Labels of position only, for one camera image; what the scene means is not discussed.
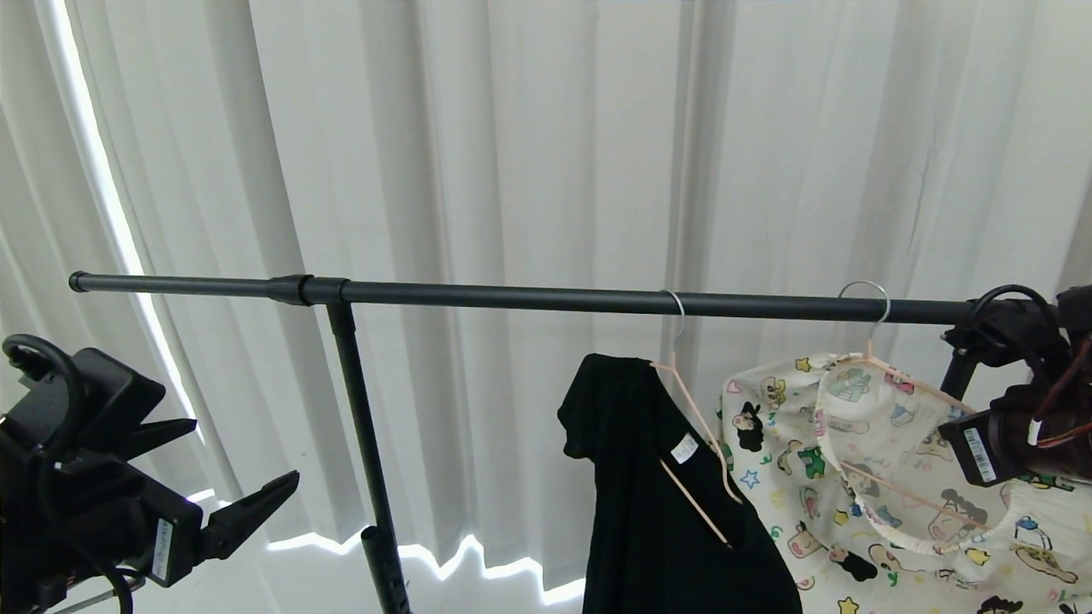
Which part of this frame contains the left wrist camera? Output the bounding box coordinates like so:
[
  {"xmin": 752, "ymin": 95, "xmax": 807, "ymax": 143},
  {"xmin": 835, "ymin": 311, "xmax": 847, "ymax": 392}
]
[{"xmin": 0, "ymin": 348, "xmax": 168, "ymax": 468}]

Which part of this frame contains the black short-sleeved shirt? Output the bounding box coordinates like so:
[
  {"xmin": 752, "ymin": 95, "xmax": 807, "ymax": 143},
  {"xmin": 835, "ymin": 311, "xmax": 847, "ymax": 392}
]
[{"xmin": 557, "ymin": 352, "xmax": 803, "ymax": 614}]

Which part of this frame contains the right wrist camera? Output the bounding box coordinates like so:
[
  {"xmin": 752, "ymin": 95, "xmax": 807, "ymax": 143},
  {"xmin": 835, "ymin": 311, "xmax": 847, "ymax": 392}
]
[{"xmin": 941, "ymin": 298, "xmax": 1074, "ymax": 369}]

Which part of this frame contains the cream printed garment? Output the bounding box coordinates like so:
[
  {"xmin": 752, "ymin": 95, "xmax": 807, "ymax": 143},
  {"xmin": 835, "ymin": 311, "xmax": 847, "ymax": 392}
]
[{"xmin": 721, "ymin": 351, "xmax": 1092, "ymax": 614}]

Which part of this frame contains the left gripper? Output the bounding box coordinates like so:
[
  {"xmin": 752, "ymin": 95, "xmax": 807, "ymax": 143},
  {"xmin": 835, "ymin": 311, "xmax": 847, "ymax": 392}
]
[{"xmin": 0, "ymin": 417, "xmax": 302, "ymax": 598}]

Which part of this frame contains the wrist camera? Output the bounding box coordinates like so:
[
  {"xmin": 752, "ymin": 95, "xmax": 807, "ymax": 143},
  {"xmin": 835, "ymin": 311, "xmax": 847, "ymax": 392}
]
[
  {"xmin": 941, "ymin": 298, "xmax": 1074, "ymax": 369},
  {"xmin": 0, "ymin": 348, "xmax": 168, "ymax": 468}
]

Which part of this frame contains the black clothes rack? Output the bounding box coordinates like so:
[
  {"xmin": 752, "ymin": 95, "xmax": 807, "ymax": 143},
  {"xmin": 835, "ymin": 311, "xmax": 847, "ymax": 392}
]
[{"xmin": 68, "ymin": 271, "xmax": 992, "ymax": 614}]

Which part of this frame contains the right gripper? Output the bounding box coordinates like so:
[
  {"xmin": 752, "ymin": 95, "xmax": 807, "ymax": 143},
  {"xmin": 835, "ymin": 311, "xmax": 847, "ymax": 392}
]
[{"xmin": 937, "ymin": 379, "xmax": 1092, "ymax": 489}]

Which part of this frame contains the white curtain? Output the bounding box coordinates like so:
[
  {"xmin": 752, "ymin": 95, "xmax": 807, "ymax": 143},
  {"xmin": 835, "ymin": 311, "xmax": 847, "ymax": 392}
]
[{"xmin": 0, "ymin": 0, "xmax": 1092, "ymax": 608}]

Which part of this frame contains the pink clothes hanger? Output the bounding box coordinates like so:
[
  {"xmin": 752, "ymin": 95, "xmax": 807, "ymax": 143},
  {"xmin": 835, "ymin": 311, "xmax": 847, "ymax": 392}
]
[
  {"xmin": 817, "ymin": 281, "xmax": 995, "ymax": 535},
  {"xmin": 650, "ymin": 290, "xmax": 745, "ymax": 548}
]

